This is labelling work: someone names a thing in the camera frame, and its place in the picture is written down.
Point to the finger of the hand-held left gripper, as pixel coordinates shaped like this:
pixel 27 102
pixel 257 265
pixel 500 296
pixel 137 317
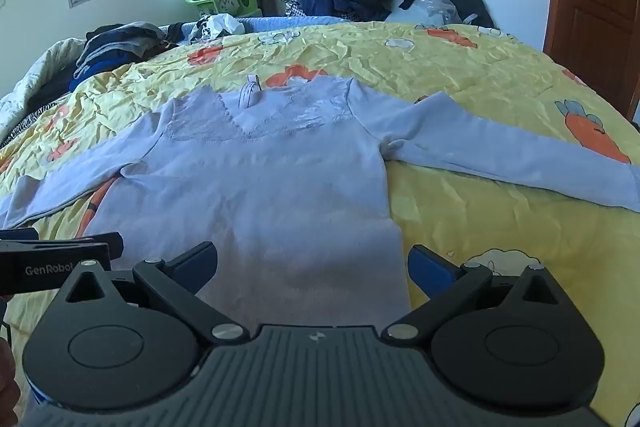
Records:
pixel 20 235
pixel 100 239

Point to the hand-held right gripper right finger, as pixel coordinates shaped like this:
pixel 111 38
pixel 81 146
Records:
pixel 429 271

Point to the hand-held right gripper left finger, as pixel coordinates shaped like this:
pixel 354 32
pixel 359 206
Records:
pixel 200 264

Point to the light purple long-sleeve shirt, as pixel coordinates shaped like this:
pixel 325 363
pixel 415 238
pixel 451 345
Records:
pixel 280 187

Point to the stack of folded dark clothes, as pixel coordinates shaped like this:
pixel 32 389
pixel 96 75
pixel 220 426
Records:
pixel 115 47

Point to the person's left hand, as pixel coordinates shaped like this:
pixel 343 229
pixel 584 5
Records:
pixel 7 377

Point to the black white striped cloth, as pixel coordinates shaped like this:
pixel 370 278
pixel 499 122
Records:
pixel 35 119

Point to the white quilted blanket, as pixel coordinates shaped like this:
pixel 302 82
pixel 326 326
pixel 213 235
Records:
pixel 35 72

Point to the yellow printed quilt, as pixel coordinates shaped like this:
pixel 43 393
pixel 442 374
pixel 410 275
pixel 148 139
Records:
pixel 475 72

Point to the crumpled white plastic bag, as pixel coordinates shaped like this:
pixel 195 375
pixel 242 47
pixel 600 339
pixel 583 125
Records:
pixel 220 27

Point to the blue mattress pad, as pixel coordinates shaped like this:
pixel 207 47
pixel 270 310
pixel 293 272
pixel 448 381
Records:
pixel 280 23

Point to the clear plastic bag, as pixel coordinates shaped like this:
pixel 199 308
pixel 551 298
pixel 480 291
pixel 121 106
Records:
pixel 430 7

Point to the green plastic chair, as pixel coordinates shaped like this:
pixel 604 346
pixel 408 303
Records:
pixel 247 2

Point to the black backpack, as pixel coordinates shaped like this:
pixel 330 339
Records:
pixel 467 2

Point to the checkered cloth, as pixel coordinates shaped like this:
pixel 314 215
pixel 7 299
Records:
pixel 287 2

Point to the navy padded jacket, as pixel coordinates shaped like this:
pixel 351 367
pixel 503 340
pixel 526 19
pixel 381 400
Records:
pixel 320 2

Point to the brown wooden door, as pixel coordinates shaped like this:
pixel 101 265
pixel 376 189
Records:
pixel 595 7

